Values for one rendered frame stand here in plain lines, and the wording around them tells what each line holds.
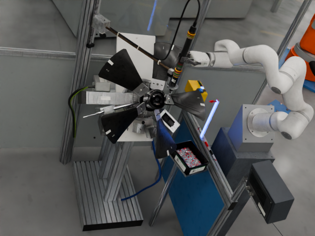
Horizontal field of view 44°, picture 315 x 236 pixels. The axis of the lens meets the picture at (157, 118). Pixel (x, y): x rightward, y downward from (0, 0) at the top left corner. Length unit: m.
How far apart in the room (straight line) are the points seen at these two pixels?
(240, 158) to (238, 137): 0.13
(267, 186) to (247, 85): 1.70
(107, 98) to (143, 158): 1.39
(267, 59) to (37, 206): 2.02
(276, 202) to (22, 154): 2.21
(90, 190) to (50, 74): 0.96
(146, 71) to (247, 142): 0.80
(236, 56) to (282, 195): 0.75
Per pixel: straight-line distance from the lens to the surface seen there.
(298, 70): 2.06
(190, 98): 2.48
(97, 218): 3.05
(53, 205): 3.18
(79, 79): 2.85
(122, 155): 2.77
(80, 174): 3.29
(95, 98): 2.36
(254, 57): 2.05
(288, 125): 2.30
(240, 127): 2.62
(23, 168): 3.40
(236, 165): 2.66
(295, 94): 2.15
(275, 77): 1.99
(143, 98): 2.37
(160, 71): 2.38
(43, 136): 3.40
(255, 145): 2.68
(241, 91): 3.64
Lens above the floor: 2.55
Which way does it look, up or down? 38 degrees down
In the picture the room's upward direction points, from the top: 19 degrees clockwise
